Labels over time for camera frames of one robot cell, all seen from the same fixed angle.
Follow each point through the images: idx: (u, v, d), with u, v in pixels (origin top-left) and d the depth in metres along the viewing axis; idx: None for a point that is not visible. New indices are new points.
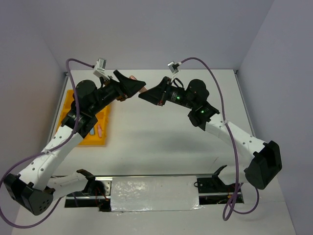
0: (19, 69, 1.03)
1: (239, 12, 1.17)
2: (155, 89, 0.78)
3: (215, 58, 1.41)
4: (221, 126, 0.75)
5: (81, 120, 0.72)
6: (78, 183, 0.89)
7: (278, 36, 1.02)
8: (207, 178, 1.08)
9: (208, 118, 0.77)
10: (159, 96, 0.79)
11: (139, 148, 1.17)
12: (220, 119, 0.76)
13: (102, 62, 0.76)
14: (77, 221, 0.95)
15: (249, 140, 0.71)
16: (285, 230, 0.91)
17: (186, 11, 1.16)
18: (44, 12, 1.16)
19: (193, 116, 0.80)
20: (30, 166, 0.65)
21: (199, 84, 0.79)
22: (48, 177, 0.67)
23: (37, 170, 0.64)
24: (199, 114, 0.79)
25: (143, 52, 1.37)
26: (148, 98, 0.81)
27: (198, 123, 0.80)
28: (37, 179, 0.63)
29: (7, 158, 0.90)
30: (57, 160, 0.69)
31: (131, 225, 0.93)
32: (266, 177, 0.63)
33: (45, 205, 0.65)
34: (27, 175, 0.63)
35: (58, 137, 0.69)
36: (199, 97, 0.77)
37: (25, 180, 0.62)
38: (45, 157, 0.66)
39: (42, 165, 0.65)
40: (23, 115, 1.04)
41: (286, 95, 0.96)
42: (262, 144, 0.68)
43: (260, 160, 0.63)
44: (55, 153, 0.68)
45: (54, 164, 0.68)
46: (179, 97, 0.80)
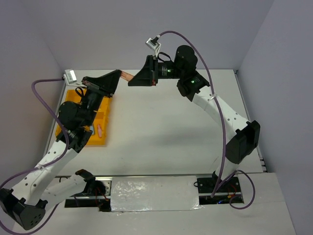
0: (19, 68, 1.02)
1: (239, 13, 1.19)
2: (144, 69, 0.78)
3: (215, 58, 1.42)
4: (210, 99, 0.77)
5: (74, 135, 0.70)
6: (79, 185, 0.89)
7: (278, 37, 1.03)
8: (208, 178, 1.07)
9: (197, 89, 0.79)
10: (149, 76, 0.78)
11: (138, 149, 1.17)
12: (209, 93, 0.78)
13: (69, 73, 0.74)
14: (77, 221, 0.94)
15: (233, 117, 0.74)
16: (285, 230, 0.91)
17: (187, 11, 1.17)
18: (45, 12, 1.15)
19: (182, 86, 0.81)
20: (23, 181, 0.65)
21: (188, 51, 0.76)
22: (40, 193, 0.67)
23: (29, 185, 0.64)
24: (189, 83, 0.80)
25: (144, 52, 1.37)
26: (140, 81, 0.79)
27: (187, 92, 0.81)
28: (29, 195, 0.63)
29: (6, 158, 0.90)
30: (50, 176, 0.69)
31: (131, 225, 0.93)
32: (242, 153, 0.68)
33: (37, 220, 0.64)
34: (19, 191, 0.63)
35: (53, 152, 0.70)
36: (188, 63, 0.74)
37: (17, 196, 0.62)
38: (39, 173, 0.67)
39: (35, 180, 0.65)
40: (24, 113, 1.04)
41: (286, 95, 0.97)
42: (246, 123, 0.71)
43: (241, 138, 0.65)
44: (48, 169, 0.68)
45: (46, 180, 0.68)
46: (170, 70, 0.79)
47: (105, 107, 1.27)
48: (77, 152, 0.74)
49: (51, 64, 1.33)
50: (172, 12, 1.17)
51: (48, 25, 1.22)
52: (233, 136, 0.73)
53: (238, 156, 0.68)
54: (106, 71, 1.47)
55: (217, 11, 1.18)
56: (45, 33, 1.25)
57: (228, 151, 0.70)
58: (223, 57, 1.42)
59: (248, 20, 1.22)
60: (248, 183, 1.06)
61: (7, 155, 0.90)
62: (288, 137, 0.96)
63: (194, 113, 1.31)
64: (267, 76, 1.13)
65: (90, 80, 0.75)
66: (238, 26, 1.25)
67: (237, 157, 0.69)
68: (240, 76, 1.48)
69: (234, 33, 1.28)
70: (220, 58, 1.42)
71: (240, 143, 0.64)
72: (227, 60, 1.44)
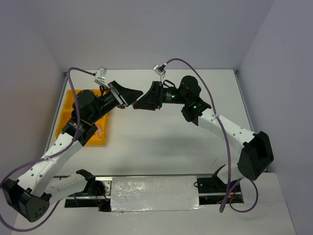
0: (19, 68, 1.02)
1: (239, 12, 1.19)
2: (149, 94, 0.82)
3: (215, 57, 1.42)
4: (212, 119, 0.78)
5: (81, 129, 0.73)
6: (79, 184, 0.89)
7: (278, 37, 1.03)
8: (208, 178, 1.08)
9: (200, 113, 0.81)
10: (153, 100, 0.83)
11: (139, 149, 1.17)
12: (212, 113, 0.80)
13: (103, 70, 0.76)
14: (77, 221, 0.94)
15: (239, 131, 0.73)
16: (286, 230, 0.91)
17: (187, 11, 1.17)
18: (45, 11, 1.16)
19: (185, 112, 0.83)
20: (29, 172, 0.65)
21: (192, 81, 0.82)
22: (46, 183, 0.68)
23: (35, 176, 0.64)
24: (192, 109, 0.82)
25: (144, 52, 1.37)
26: (144, 105, 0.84)
27: (191, 117, 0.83)
28: (35, 185, 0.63)
29: (7, 157, 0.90)
30: (55, 167, 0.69)
31: (131, 225, 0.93)
32: (257, 168, 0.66)
33: (41, 212, 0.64)
34: (25, 181, 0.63)
35: (58, 144, 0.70)
36: (191, 93, 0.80)
37: (23, 185, 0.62)
38: (45, 164, 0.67)
39: (41, 171, 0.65)
40: (23, 113, 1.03)
41: (286, 95, 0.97)
42: (252, 135, 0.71)
43: (251, 150, 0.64)
44: (54, 160, 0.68)
45: (53, 171, 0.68)
46: (174, 96, 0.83)
47: None
48: (82, 145, 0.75)
49: (51, 64, 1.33)
50: (172, 11, 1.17)
51: (48, 25, 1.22)
52: (240, 149, 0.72)
53: (252, 170, 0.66)
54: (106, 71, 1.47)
55: (217, 11, 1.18)
56: (45, 33, 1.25)
57: (243, 167, 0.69)
58: (223, 57, 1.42)
59: (248, 20, 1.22)
60: (248, 183, 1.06)
61: (7, 154, 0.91)
62: (288, 137, 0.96)
63: None
64: (268, 76, 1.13)
65: (116, 85, 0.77)
66: (239, 26, 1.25)
67: (252, 172, 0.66)
68: (240, 76, 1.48)
69: (234, 33, 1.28)
70: (220, 58, 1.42)
71: (249, 154, 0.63)
72: (227, 60, 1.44)
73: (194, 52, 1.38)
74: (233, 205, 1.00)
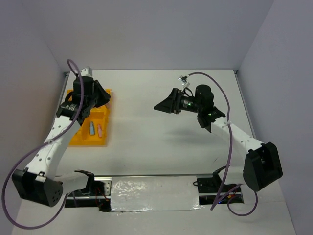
0: (20, 68, 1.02)
1: (239, 12, 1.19)
2: (167, 99, 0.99)
3: (215, 58, 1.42)
4: (224, 126, 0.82)
5: (74, 109, 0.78)
6: (82, 180, 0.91)
7: (278, 37, 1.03)
8: (208, 178, 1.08)
9: (213, 119, 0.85)
10: (170, 105, 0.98)
11: (139, 149, 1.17)
12: (224, 121, 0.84)
13: (88, 69, 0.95)
14: (77, 221, 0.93)
15: (247, 139, 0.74)
16: (285, 230, 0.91)
17: (187, 11, 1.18)
18: (46, 11, 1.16)
19: (201, 119, 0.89)
20: (35, 158, 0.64)
21: (206, 88, 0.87)
22: (55, 167, 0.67)
23: (44, 159, 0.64)
24: (207, 116, 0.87)
25: (144, 52, 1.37)
26: (162, 108, 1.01)
27: (206, 124, 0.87)
28: (47, 168, 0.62)
29: (7, 157, 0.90)
30: (60, 149, 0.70)
31: (131, 225, 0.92)
32: (262, 178, 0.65)
33: (57, 197, 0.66)
34: (35, 167, 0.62)
35: (58, 127, 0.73)
36: (204, 98, 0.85)
37: (34, 170, 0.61)
38: (50, 146, 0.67)
39: (48, 153, 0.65)
40: (23, 112, 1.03)
41: (286, 95, 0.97)
42: (259, 144, 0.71)
43: (256, 157, 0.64)
44: (58, 141, 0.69)
45: (58, 153, 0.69)
46: (190, 104, 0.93)
47: (105, 107, 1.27)
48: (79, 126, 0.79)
49: (51, 64, 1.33)
50: (172, 11, 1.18)
51: (48, 25, 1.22)
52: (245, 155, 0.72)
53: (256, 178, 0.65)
54: (106, 71, 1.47)
55: (217, 12, 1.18)
56: (46, 33, 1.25)
57: (248, 176, 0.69)
58: (223, 57, 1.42)
59: (248, 21, 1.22)
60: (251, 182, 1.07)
61: (8, 154, 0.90)
62: (287, 138, 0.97)
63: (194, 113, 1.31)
64: (267, 76, 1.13)
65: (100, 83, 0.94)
66: (239, 26, 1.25)
67: (255, 180, 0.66)
68: (240, 76, 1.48)
69: (234, 33, 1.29)
70: (220, 58, 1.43)
71: (253, 162, 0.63)
72: (227, 60, 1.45)
73: (194, 52, 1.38)
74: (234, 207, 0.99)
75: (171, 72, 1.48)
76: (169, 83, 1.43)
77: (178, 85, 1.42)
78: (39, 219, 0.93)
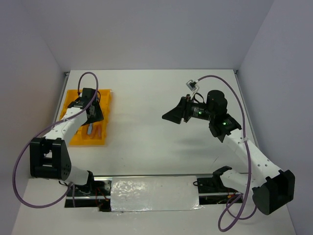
0: (19, 67, 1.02)
1: (239, 12, 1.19)
2: (176, 108, 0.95)
3: (215, 57, 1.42)
4: (240, 142, 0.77)
5: (82, 104, 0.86)
6: (81, 175, 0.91)
7: (278, 37, 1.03)
8: (208, 178, 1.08)
9: (228, 131, 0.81)
10: (179, 114, 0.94)
11: (139, 149, 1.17)
12: (240, 136, 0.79)
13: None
14: (77, 222, 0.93)
15: (264, 163, 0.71)
16: (286, 230, 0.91)
17: (187, 11, 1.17)
18: (45, 11, 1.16)
19: (213, 127, 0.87)
20: (52, 130, 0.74)
21: (219, 95, 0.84)
22: (67, 140, 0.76)
23: (60, 130, 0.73)
24: (220, 125, 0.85)
25: (144, 52, 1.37)
26: (170, 117, 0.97)
27: (218, 133, 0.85)
28: (63, 136, 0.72)
29: (7, 157, 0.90)
30: (73, 127, 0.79)
31: (131, 225, 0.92)
32: (275, 203, 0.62)
33: (66, 172, 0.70)
34: (52, 136, 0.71)
35: (70, 111, 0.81)
36: (216, 104, 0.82)
37: (52, 137, 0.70)
38: (64, 123, 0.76)
39: (64, 127, 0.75)
40: (23, 112, 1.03)
41: (286, 94, 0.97)
42: (278, 171, 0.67)
43: (272, 186, 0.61)
44: (72, 120, 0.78)
45: (71, 130, 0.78)
46: (201, 112, 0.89)
47: (106, 107, 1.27)
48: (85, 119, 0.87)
49: (51, 64, 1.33)
50: (172, 11, 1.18)
51: (48, 25, 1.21)
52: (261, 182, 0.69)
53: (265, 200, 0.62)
54: (105, 71, 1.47)
55: (217, 12, 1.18)
56: (46, 32, 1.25)
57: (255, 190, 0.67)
58: (223, 57, 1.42)
59: (247, 21, 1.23)
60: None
61: (8, 153, 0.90)
62: (287, 137, 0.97)
63: None
64: (267, 76, 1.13)
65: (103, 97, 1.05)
66: (239, 26, 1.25)
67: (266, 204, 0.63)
68: (240, 76, 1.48)
69: (234, 33, 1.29)
70: (220, 58, 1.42)
71: (269, 189, 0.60)
72: (227, 60, 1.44)
73: (193, 52, 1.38)
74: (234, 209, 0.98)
75: (171, 72, 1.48)
76: (168, 83, 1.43)
77: (178, 85, 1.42)
78: (39, 220, 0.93)
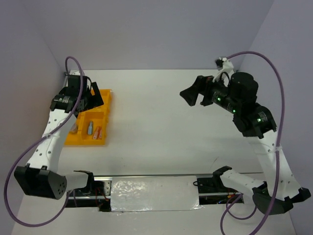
0: (19, 68, 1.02)
1: (239, 12, 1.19)
2: (192, 89, 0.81)
3: (215, 57, 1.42)
4: (270, 150, 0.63)
5: (69, 102, 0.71)
6: (81, 178, 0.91)
7: (278, 36, 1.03)
8: (207, 178, 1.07)
9: (260, 131, 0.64)
10: (195, 95, 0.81)
11: (139, 149, 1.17)
12: (272, 141, 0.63)
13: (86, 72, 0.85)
14: (76, 222, 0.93)
15: (287, 180, 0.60)
16: (285, 230, 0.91)
17: (187, 11, 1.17)
18: (45, 11, 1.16)
19: (239, 120, 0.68)
20: (36, 153, 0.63)
21: (246, 77, 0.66)
22: (56, 158, 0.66)
23: (45, 153, 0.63)
24: (250, 119, 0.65)
25: (144, 52, 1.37)
26: (185, 97, 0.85)
27: (246, 128, 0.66)
28: (49, 161, 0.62)
29: (7, 157, 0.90)
30: (59, 142, 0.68)
31: (131, 225, 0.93)
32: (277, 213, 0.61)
33: (62, 189, 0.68)
34: (36, 162, 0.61)
35: (54, 120, 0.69)
36: (245, 89, 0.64)
37: (38, 165, 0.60)
38: (49, 140, 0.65)
39: (48, 147, 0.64)
40: (23, 112, 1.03)
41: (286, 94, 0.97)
42: (298, 190, 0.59)
43: (287, 206, 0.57)
44: (56, 135, 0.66)
45: (58, 146, 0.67)
46: (219, 99, 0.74)
47: (106, 107, 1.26)
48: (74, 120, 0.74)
49: (51, 64, 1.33)
50: (172, 11, 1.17)
51: (48, 25, 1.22)
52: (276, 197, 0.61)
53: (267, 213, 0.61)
54: (105, 71, 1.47)
55: (217, 12, 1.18)
56: (46, 33, 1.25)
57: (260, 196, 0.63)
58: (223, 57, 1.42)
59: (247, 21, 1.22)
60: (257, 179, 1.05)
61: (8, 154, 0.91)
62: (286, 137, 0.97)
63: (194, 113, 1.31)
64: (267, 76, 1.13)
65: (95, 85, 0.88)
66: (239, 26, 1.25)
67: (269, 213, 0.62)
68: None
69: (234, 33, 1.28)
70: (220, 58, 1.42)
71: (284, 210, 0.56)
72: (228, 60, 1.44)
73: (193, 52, 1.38)
74: (235, 210, 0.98)
75: (171, 72, 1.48)
76: (169, 83, 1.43)
77: (178, 85, 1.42)
78: (39, 220, 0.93)
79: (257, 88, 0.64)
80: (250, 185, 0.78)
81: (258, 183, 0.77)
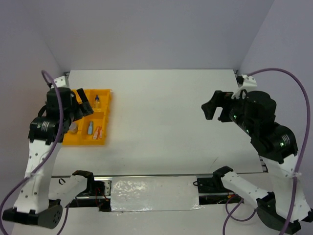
0: (19, 67, 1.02)
1: (239, 12, 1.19)
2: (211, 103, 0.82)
3: (216, 58, 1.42)
4: (288, 175, 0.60)
5: (48, 130, 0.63)
6: (81, 183, 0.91)
7: (278, 36, 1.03)
8: (208, 178, 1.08)
9: (281, 155, 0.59)
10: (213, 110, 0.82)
11: (139, 149, 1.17)
12: (291, 166, 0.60)
13: (66, 80, 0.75)
14: (76, 222, 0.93)
15: (299, 204, 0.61)
16: None
17: (187, 11, 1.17)
18: (45, 11, 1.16)
19: (258, 142, 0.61)
20: (22, 195, 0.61)
21: (262, 96, 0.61)
22: (46, 194, 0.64)
23: (31, 196, 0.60)
24: (267, 140, 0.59)
25: (144, 52, 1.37)
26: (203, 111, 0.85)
27: (267, 151, 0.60)
28: (36, 204, 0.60)
29: (7, 157, 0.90)
30: (45, 177, 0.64)
31: (131, 225, 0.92)
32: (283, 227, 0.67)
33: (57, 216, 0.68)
34: (23, 205, 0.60)
35: (35, 154, 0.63)
36: (262, 108, 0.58)
37: (25, 209, 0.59)
38: (33, 180, 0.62)
39: (33, 188, 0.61)
40: (23, 112, 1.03)
41: (286, 94, 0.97)
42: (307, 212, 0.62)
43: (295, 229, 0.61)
44: (40, 173, 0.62)
45: (44, 182, 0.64)
46: (235, 116, 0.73)
47: (106, 107, 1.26)
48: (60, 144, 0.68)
49: (51, 64, 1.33)
50: (172, 11, 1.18)
51: (48, 25, 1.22)
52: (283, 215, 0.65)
53: (271, 223, 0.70)
54: (106, 71, 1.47)
55: (218, 11, 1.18)
56: (46, 32, 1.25)
57: (267, 211, 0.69)
58: (223, 57, 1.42)
59: (248, 21, 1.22)
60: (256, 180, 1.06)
61: (8, 153, 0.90)
62: None
63: (194, 113, 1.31)
64: (267, 76, 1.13)
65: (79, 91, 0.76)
66: (239, 26, 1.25)
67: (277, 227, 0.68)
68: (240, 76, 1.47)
69: (234, 33, 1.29)
70: (220, 58, 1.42)
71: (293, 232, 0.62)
72: (228, 60, 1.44)
73: (194, 52, 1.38)
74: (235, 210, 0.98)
75: (171, 72, 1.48)
76: (169, 83, 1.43)
77: (178, 85, 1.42)
78: None
79: (274, 106, 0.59)
80: (255, 196, 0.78)
81: (262, 193, 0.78)
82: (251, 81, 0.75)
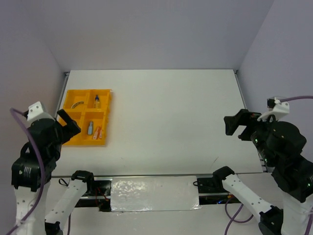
0: (20, 67, 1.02)
1: (239, 12, 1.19)
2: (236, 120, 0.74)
3: (215, 58, 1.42)
4: (304, 212, 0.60)
5: (31, 176, 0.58)
6: (81, 189, 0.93)
7: (278, 36, 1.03)
8: (208, 178, 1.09)
9: (304, 196, 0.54)
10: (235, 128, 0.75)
11: (139, 149, 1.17)
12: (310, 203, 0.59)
13: (42, 106, 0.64)
14: (76, 222, 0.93)
15: None
16: None
17: (187, 11, 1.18)
18: (46, 11, 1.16)
19: (282, 178, 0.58)
20: None
21: (291, 129, 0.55)
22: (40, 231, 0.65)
23: None
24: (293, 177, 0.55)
25: (144, 52, 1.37)
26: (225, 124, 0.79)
27: (291, 188, 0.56)
28: None
29: (7, 157, 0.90)
30: (37, 219, 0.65)
31: (131, 225, 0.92)
32: None
33: None
34: None
35: (22, 201, 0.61)
36: (291, 144, 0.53)
37: None
38: (25, 226, 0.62)
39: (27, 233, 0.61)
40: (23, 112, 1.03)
41: (286, 94, 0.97)
42: None
43: None
44: (32, 218, 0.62)
45: (37, 223, 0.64)
46: (257, 140, 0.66)
47: (106, 107, 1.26)
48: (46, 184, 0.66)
49: (51, 64, 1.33)
50: (172, 12, 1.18)
51: (49, 25, 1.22)
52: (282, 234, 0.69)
53: None
54: (106, 72, 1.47)
55: (218, 11, 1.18)
56: (46, 33, 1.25)
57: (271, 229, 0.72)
58: (223, 57, 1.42)
59: (247, 21, 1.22)
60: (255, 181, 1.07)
61: (8, 153, 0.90)
62: None
63: (194, 113, 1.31)
64: (267, 76, 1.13)
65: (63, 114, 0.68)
66: (239, 26, 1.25)
67: None
68: (240, 76, 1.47)
69: (234, 33, 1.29)
70: (220, 58, 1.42)
71: None
72: (228, 60, 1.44)
73: (194, 52, 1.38)
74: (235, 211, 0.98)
75: (171, 72, 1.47)
76: (169, 83, 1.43)
77: (178, 85, 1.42)
78: None
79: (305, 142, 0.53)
80: (257, 208, 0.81)
81: (265, 207, 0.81)
82: (284, 105, 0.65)
